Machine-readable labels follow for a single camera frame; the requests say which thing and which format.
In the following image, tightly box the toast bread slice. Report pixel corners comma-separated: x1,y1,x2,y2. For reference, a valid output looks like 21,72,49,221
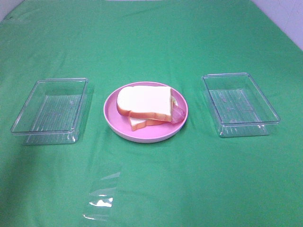
128,94,179,132
116,86,173,122

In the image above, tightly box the bacon strip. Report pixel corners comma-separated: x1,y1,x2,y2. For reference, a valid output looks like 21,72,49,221
171,105,186,124

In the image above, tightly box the pink round plate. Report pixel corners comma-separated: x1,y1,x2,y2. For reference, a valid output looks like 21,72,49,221
103,81,188,143

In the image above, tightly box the green tablecloth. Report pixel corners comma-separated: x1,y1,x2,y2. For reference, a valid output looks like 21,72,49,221
0,0,303,227

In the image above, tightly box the right clear plastic tray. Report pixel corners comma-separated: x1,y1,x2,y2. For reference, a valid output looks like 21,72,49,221
201,72,280,138

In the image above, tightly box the clear plastic tray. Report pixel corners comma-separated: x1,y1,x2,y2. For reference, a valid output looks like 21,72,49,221
10,78,89,145
201,72,280,138

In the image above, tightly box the clear plastic film sheet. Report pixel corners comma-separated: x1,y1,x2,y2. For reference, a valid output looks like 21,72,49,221
80,162,122,227

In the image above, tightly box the left clear plastic tray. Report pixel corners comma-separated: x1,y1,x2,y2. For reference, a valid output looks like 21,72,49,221
10,78,89,145

